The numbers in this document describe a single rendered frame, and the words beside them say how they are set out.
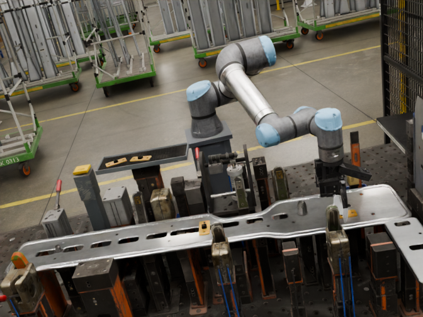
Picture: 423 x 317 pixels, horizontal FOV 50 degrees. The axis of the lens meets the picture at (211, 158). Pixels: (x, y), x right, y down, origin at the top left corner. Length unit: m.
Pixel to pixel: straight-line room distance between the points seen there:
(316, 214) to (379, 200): 0.22
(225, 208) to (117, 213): 0.40
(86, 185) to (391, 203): 1.16
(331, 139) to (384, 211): 0.33
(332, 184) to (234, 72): 0.51
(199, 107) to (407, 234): 1.04
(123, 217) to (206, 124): 0.60
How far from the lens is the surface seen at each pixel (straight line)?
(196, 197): 1.71
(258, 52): 1.69
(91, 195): 1.94
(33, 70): 9.14
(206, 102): 2.03
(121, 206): 1.72
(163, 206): 1.69
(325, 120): 1.36
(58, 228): 1.84
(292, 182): 2.40
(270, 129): 1.39
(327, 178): 1.46
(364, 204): 1.61
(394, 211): 1.58
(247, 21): 8.70
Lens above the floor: 1.85
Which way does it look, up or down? 24 degrees down
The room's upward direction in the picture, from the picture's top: 12 degrees counter-clockwise
